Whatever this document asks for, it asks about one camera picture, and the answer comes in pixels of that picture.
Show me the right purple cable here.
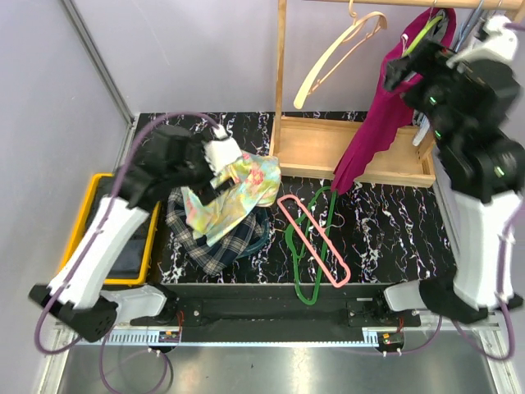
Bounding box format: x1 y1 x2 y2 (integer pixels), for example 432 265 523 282
409 20 525 362

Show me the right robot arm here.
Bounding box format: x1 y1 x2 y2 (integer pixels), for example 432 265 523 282
372 40 524 326

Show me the yellow plastic tray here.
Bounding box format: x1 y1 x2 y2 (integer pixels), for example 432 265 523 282
58 173 161 286

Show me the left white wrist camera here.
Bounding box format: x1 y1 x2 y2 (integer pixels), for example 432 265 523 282
203 125 243 175

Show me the plaid navy skirt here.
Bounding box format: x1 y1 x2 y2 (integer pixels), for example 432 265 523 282
166 189 259 276

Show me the green plastic hanger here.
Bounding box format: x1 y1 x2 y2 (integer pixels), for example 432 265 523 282
285 185 337 305

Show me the teal plastic bin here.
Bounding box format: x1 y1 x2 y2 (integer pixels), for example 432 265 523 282
238 208 270 259

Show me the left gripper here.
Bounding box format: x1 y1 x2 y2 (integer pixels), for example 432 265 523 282
168 131 235 204

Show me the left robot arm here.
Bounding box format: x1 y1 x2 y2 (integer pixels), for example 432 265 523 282
29 124 242 342

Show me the purple cable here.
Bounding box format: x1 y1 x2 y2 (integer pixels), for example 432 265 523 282
33 112 226 394
409 20 525 362

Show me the wooden clothes rack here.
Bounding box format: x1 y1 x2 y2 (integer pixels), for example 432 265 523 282
270 1 524 193

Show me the neon yellow hanger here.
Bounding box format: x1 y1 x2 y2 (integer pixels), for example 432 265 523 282
400 11 445 57

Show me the magenta pleated skirt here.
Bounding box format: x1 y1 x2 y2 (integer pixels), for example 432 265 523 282
331 8 457 195

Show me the white garment on hanger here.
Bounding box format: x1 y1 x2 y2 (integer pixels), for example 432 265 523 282
412 113 430 146

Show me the cream wooden hanger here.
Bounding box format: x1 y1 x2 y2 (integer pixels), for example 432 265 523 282
293 0 388 110

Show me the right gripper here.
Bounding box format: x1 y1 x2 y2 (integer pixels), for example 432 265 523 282
379 33 462 149

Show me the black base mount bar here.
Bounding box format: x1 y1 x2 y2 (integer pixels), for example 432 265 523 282
163 282 423 344

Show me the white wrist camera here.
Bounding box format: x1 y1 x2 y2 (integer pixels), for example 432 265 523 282
203 125 243 175
446 16 524 69

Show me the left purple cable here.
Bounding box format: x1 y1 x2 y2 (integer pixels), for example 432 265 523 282
33 112 226 394

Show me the floral pastel skirt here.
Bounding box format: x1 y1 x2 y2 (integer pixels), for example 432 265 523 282
181 152 281 246

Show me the pink plastic hanger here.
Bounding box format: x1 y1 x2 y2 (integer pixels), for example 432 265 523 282
276 195 352 288

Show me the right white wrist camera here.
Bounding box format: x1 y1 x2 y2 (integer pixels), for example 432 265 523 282
446 16 524 69

